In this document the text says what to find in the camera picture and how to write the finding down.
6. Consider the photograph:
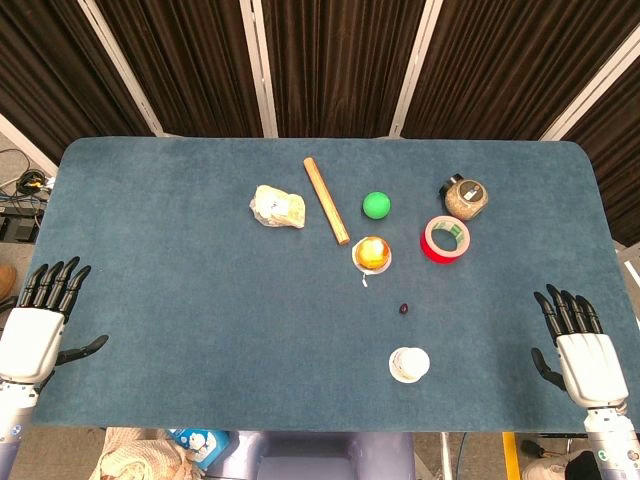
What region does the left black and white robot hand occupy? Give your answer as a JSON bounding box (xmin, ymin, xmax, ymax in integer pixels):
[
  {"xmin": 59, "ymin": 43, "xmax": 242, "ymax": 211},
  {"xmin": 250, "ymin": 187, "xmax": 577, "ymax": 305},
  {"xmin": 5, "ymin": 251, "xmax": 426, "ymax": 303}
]
[{"xmin": 0, "ymin": 256, "xmax": 110, "ymax": 386}]

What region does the brown curtain panel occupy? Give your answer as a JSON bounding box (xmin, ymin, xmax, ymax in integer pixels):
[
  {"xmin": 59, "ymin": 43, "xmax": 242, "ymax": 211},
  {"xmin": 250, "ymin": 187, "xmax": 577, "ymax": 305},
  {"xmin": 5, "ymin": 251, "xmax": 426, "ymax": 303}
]
[
  {"xmin": 562, "ymin": 69, "xmax": 640, "ymax": 247},
  {"xmin": 260, "ymin": 0, "xmax": 426, "ymax": 139},
  {"xmin": 0, "ymin": 0, "xmax": 154, "ymax": 151},
  {"xmin": 94, "ymin": 0, "xmax": 265, "ymax": 139},
  {"xmin": 402, "ymin": 0, "xmax": 640, "ymax": 141}
]

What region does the black floor power box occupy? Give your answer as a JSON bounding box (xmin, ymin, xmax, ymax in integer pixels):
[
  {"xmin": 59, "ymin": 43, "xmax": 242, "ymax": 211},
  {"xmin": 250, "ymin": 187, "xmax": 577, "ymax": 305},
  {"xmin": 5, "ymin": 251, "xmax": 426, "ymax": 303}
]
[{"xmin": 0, "ymin": 207, "xmax": 44, "ymax": 245}]

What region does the white sneaker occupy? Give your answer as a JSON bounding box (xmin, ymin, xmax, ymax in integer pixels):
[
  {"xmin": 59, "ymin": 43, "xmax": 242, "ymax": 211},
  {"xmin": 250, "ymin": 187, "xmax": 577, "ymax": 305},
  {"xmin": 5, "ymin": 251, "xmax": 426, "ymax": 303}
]
[{"xmin": 522, "ymin": 448, "xmax": 592, "ymax": 480}]

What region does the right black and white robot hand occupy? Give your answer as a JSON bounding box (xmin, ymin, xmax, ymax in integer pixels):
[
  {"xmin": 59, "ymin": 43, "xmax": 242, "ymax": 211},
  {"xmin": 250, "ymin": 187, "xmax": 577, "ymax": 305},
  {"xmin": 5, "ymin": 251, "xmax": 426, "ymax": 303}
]
[{"xmin": 530, "ymin": 283, "xmax": 630, "ymax": 412}]

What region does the blue table cloth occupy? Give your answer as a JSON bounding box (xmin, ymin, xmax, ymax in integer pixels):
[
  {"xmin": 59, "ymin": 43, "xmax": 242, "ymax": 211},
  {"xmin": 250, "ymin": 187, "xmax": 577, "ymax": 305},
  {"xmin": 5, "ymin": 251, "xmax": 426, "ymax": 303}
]
[{"xmin": 30, "ymin": 137, "xmax": 640, "ymax": 432}]

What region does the glass jar of grains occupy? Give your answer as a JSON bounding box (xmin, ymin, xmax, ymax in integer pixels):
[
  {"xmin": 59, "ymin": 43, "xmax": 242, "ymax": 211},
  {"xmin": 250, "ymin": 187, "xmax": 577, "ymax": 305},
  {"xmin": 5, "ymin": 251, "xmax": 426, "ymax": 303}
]
[{"xmin": 439, "ymin": 173, "xmax": 490, "ymax": 222}]

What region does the clear bag of bread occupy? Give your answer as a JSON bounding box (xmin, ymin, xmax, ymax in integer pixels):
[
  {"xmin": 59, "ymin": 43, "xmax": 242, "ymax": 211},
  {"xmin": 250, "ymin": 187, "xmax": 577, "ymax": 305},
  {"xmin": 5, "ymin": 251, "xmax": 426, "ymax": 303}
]
[{"xmin": 249, "ymin": 184, "xmax": 307, "ymax": 230}]

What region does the white flower-print paper cup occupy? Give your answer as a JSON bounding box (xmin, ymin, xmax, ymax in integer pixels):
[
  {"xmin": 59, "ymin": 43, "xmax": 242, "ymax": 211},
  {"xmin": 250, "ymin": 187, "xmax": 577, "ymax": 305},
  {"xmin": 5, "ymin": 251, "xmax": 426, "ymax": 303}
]
[{"xmin": 388, "ymin": 345, "xmax": 431, "ymax": 385}]

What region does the purple robot base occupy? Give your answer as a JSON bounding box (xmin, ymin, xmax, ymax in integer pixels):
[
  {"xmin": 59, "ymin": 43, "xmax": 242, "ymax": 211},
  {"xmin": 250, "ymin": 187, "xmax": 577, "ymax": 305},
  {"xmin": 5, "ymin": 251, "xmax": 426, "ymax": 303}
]
[{"xmin": 207, "ymin": 430, "xmax": 416, "ymax": 480}]

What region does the bundle of floor cables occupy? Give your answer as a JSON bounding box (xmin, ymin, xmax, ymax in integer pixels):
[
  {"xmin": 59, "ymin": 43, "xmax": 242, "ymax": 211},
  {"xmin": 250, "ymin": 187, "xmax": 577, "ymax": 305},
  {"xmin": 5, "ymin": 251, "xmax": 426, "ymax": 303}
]
[{"xmin": 0, "ymin": 145, "xmax": 57, "ymax": 214}]

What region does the green ball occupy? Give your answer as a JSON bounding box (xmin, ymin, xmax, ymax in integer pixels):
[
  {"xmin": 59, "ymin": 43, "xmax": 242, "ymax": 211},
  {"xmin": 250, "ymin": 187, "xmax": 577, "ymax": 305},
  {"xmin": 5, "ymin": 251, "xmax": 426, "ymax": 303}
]
[{"xmin": 361, "ymin": 191, "xmax": 393, "ymax": 221}]

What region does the red tape roll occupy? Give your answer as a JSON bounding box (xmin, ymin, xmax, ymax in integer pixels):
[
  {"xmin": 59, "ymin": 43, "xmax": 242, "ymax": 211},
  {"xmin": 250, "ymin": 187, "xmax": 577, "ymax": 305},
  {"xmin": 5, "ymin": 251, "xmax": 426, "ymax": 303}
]
[{"xmin": 419, "ymin": 215, "xmax": 472, "ymax": 263}]

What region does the orange fruit jelly cup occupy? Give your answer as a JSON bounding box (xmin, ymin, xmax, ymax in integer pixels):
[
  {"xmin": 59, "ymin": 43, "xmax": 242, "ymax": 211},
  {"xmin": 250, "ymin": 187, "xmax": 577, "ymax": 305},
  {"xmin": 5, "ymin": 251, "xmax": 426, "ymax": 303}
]
[{"xmin": 351, "ymin": 235, "xmax": 394, "ymax": 289}]

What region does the beige knitted cloth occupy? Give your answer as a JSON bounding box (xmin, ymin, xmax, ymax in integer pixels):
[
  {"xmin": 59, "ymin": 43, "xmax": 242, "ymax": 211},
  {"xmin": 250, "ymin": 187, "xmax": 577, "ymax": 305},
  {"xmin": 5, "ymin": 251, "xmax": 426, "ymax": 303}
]
[{"xmin": 92, "ymin": 427, "xmax": 201, "ymax": 480}]

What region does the white partition post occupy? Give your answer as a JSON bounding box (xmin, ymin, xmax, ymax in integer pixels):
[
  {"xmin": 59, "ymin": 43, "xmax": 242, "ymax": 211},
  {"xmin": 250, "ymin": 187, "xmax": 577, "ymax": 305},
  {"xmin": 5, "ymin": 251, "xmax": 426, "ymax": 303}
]
[
  {"xmin": 538, "ymin": 35, "xmax": 640, "ymax": 142},
  {"xmin": 77, "ymin": 0, "xmax": 169, "ymax": 137},
  {"xmin": 388, "ymin": 0, "xmax": 444, "ymax": 138},
  {"xmin": 0, "ymin": 113, "xmax": 60, "ymax": 177},
  {"xmin": 238, "ymin": 0, "xmax": 280, "ymax": 139}
]

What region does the yellow metal bar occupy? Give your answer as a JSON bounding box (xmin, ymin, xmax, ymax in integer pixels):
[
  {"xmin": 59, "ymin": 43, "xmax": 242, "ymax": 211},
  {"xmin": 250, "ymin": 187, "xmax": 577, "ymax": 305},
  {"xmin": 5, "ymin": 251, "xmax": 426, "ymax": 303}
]
[{"xmin": 501, "ymin": 431, "xmax": 522, "ymax": 480}]

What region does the blue cartoon snack package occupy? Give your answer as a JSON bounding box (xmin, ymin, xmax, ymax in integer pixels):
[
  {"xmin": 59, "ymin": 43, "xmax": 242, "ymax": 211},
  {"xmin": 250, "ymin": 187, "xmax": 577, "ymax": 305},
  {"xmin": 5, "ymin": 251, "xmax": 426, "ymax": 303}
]
[{"xmin": 167, "ymin": 428, "xmax": 232, "ymax": 471}]

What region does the wooden rolling stick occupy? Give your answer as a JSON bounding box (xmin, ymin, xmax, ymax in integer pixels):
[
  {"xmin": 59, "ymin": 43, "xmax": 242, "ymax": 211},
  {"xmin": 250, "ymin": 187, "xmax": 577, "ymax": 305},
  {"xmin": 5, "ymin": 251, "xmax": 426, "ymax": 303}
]
[{"xmin": 302, "ymin": 156, "xmax": 352, "ymax": 246}]

